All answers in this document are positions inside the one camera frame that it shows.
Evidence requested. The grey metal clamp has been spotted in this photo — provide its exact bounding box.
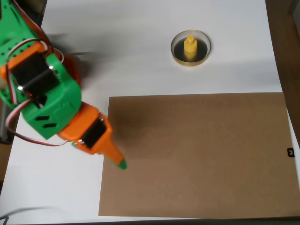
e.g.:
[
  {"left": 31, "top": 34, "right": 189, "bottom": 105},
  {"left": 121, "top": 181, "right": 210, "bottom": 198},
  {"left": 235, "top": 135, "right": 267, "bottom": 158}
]
[{"left": 0, "top": 100, "right": 15, "bottom": 143}]

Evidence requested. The round dish gold rim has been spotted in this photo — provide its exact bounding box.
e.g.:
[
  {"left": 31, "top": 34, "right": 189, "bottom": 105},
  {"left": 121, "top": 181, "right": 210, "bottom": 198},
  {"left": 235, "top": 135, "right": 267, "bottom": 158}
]
[{"left": 170, "top": 29, "right": 211, "bottom": 67}]

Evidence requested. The brown cardboard sheet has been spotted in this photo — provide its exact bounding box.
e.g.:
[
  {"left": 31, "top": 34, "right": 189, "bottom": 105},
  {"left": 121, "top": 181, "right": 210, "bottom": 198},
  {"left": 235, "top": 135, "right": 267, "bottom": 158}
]
[{"left": 97, "top": 92, "right": 300, "bottom": 220}]

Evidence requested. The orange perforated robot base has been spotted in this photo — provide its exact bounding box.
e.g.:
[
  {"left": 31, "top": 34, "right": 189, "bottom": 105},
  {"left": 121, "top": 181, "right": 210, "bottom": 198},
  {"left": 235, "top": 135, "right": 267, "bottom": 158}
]
[{"left": 62, "top": 55, "right": 82, "bottom": 85}]

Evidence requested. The small yellow plastic piece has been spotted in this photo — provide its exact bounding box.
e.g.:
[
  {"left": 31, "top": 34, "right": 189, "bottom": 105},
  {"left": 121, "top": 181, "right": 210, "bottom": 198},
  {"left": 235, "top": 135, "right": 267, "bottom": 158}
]
[{"left": 183, "top": 34, "right": 197, "bottom": 55}]

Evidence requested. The red white black servo cable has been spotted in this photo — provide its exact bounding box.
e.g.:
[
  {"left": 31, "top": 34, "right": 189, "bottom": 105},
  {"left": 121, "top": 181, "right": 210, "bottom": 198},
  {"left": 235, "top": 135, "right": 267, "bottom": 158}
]
[{"left": 4, "top": 99, "right": 71, "bottom": 147}]

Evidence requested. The dark box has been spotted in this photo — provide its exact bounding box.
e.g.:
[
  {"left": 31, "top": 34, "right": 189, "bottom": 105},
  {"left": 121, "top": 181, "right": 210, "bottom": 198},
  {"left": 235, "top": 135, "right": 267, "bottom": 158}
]
[{"left": 20, "top": 0, "right": 47, "bottom": 27}]

